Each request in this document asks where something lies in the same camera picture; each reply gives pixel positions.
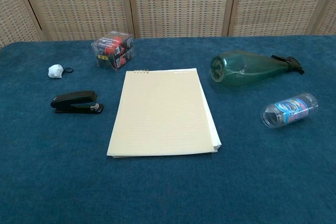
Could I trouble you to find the black stapler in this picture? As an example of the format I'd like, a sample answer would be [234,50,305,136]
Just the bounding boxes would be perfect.
[50,90,104,114]

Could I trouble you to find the cream manila folder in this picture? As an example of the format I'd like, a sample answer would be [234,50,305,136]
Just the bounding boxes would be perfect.
[106,68,223,159]

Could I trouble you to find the clear box with red-black contents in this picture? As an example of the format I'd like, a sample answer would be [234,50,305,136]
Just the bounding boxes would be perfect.
[90,30,135,72]

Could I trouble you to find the green spray bottle black trigger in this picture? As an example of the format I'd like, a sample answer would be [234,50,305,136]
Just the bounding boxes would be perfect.
[209,50,306,88]

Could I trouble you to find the blue table cloth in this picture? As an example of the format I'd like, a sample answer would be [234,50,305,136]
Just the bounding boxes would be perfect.
[0,34,336,224]

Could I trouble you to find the white crumpled paper ball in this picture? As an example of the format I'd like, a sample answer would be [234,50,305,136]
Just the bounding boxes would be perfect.
[48,63,64,79]

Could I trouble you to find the clear plastic jar blue label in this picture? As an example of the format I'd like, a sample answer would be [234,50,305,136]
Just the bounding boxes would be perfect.
[260,92,319,130]

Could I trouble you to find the woven folding screen wooden frame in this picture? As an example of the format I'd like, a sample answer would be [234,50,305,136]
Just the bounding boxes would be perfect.
[0,0,336,49]

